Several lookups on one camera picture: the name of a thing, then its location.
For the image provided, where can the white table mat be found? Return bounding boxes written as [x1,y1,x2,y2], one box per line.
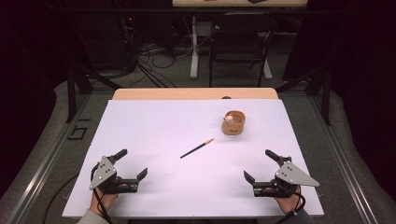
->
[62,99,325,218]

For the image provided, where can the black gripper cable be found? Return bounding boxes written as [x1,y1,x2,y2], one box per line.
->
[275,183,306,224]
[90,164,114,224]

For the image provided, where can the person's right hand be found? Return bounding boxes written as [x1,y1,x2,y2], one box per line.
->
[273,186,303,216]

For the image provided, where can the bundle of floor cables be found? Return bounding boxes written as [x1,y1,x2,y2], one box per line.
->
[124,15,213,89]

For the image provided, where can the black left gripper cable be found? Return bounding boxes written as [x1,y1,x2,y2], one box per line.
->
[90,164,114,224]

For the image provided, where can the metal floor rail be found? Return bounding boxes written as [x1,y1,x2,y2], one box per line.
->
[4,92,94,224]
[306,92,379,224]

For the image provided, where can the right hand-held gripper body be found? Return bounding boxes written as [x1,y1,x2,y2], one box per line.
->
[251,156,320,199]

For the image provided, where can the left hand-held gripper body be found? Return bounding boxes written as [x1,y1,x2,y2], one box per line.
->
[89,155,140,195]

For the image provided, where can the person's left hand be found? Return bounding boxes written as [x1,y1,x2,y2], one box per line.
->
[89,186,120,217]

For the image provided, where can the black folding chair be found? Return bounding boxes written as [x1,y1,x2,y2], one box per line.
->
[208,11,277,89]

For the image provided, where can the black floor cable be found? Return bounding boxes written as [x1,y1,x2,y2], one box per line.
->
[41,173,80,224]

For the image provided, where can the white-legged wooden desk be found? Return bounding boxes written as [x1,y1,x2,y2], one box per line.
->
[171,0,309,81]

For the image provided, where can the dark blue pencil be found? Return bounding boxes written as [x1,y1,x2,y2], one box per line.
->
[179,137,216,160]

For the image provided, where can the wooden table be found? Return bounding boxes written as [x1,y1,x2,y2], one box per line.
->
[111,87,279,101]

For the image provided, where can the brown pen holder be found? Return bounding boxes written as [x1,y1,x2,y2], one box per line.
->
[220,110,247,136]

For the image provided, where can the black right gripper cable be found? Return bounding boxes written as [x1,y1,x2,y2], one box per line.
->
[275,183,306,224]

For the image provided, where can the black metal stand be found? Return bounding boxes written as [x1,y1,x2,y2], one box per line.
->
[275,66,332,127]
[65,66,123,124]

